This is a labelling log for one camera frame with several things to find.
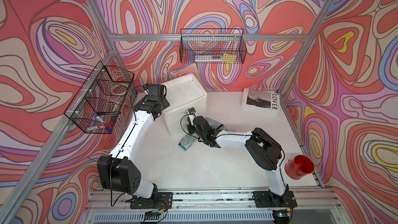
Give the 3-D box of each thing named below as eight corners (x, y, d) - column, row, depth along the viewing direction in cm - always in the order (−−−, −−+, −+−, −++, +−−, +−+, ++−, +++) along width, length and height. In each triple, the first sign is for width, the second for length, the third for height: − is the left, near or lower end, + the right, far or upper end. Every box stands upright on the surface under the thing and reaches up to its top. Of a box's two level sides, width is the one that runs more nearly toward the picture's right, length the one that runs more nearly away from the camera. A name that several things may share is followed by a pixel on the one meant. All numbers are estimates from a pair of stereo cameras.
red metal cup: (287, 179, 82) (298, 173, 73) (282, 163, 88) (291, 155, 79) (305, 179, 82) (318, 173, 73) (298, 163, 88) (309, 155, 79)
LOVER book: (242, 110, 111) (243, 106, 108) (242, 91, 124) (243, 87, 120) (280, 115, 108) (283, 111, 105) (276, 95, 121) (278, 91, 117)
